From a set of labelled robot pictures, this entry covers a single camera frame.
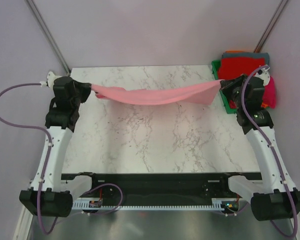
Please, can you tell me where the pink t-shirt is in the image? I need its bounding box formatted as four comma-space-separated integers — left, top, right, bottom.
91, 80, 221, 106

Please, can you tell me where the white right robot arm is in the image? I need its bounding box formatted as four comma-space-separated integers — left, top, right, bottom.
219, 75, 300, 221

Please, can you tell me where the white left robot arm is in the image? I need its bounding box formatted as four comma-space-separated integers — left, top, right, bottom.
19, 76, 100, 218

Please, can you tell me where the orange t-shirt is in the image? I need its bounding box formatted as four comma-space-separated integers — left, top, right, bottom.
261, 102, 269, 109

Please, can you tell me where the red t-shirt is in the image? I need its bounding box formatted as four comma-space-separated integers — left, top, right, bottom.
217, 57, 266, 80

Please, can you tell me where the magenta t-shirt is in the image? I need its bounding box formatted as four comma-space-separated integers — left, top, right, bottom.
262, 76, 277, 109

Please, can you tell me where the green plastic bin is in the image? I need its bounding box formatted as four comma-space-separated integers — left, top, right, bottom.
211, 58, 242, 114

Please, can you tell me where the grey t-shirt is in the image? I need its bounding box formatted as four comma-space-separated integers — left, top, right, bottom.
221, 52, 270, 65

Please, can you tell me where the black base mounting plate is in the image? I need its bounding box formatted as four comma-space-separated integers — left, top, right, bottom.
61, 172, 263, 208

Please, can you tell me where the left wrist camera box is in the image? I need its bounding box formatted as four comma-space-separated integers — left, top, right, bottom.
46, 71, 76, 100

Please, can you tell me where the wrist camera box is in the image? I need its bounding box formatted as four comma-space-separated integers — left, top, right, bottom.
46, 71, 76, 100
247, 68, 271, 103

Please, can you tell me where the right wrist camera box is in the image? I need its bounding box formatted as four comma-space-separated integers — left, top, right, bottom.
247, 68, 271, 103

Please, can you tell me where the right aluminium frame post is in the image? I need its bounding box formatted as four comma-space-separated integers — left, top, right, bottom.
253, 0, 290, 53

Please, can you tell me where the aluminium frame post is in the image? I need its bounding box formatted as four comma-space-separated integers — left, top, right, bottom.
24, 0, 71, 76
253, 0, 290, 53

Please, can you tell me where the white slotted cable duct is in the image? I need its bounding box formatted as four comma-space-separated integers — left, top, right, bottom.
72, 198, 246, 211

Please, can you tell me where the left aluminium frame post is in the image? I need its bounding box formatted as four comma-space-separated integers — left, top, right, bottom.
24, 0, 71, 76

